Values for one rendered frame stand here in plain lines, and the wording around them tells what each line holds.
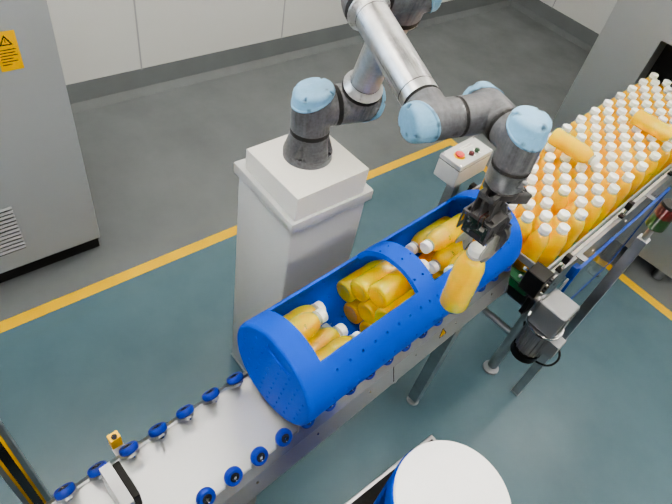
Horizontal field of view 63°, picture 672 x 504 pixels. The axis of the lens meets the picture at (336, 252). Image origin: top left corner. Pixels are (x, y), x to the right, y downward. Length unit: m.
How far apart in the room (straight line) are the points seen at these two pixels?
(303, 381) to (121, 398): 1.46
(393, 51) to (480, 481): 0.98
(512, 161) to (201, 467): 0.99
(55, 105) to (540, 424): 2.52
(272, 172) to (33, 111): 1.17
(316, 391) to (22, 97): 1.67
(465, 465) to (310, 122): 0.97
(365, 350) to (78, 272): 1.97
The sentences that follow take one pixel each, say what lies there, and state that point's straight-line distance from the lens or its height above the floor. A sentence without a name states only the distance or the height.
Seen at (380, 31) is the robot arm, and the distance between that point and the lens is 1.15.
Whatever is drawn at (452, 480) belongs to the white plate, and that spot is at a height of 1.04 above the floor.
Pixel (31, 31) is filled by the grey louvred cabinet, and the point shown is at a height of 1.20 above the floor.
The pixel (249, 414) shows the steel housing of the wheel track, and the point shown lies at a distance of 1.50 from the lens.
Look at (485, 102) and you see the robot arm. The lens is 1.07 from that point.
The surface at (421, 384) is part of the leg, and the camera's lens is 2.51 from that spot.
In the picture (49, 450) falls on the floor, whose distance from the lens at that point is 2.56.
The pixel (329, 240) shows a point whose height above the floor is 0.98.
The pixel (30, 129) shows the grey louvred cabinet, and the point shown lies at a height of 0.81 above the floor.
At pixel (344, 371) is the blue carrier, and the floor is 1.16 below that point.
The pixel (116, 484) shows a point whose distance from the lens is 1.29.
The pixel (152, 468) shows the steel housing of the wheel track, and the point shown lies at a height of 0.93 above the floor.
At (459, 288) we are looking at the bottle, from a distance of 1.30.
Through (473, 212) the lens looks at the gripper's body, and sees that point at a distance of 1.12.
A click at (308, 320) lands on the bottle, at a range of 1.39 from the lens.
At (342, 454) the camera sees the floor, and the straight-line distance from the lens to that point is 2.50.
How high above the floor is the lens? 2.29
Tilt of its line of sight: 47 degrees down
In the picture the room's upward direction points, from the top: 14 degrees clockwise
